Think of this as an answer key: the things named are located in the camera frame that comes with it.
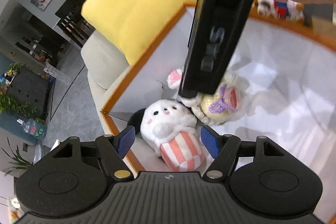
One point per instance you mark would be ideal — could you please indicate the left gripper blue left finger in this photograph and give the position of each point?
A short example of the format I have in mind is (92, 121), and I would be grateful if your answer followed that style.
(113, 149)

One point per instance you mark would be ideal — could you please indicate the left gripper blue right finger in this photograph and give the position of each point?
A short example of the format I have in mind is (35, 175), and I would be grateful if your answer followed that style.
(224, 151)

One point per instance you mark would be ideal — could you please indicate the crocheted bunny plush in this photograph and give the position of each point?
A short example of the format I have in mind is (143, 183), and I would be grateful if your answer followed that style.
(216, 109)

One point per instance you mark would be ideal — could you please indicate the white dog popcorn plush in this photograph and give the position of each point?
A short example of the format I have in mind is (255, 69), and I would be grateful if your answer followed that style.
(169, 128)

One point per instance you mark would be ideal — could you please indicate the red panda sailor plush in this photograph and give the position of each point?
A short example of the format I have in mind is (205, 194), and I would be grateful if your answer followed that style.
(290, 10)

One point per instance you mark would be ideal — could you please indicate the beige fabric sofa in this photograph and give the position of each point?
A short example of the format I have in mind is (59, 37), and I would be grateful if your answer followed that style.
(106, 67)

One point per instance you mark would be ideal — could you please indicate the large water bottle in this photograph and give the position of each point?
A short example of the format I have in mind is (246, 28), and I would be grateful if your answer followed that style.
(33, 128)

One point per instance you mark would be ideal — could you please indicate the potted floor plant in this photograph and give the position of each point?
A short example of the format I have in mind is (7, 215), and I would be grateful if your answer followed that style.
(18, 164)

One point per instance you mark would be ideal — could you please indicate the orange cardboard storage box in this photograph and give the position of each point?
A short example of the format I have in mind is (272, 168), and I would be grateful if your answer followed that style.
(286, 78)

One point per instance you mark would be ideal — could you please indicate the dark grey sideboard cabinet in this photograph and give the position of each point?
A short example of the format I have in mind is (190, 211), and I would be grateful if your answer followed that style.
(28, 87)

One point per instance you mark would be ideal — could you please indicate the framed wall picture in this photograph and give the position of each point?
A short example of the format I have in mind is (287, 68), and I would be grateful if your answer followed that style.
(41, 4)

